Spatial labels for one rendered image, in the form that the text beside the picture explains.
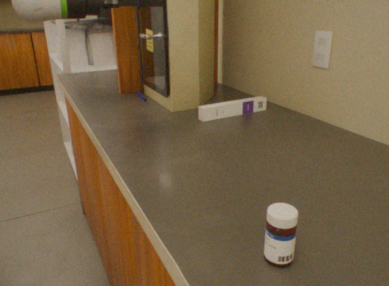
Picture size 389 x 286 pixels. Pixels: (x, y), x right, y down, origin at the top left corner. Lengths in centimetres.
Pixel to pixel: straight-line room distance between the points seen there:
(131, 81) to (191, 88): 39
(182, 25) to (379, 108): 66
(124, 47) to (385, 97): 101
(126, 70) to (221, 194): 96
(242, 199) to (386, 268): 27
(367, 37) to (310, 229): 65
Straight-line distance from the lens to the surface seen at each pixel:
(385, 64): 109
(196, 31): 124
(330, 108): 122
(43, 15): 112
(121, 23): 153
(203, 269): 54
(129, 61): 155
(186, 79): 125
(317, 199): 73
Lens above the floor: 130
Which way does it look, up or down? 22 degrees down
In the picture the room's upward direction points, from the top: 1 degrees counter-clockwise
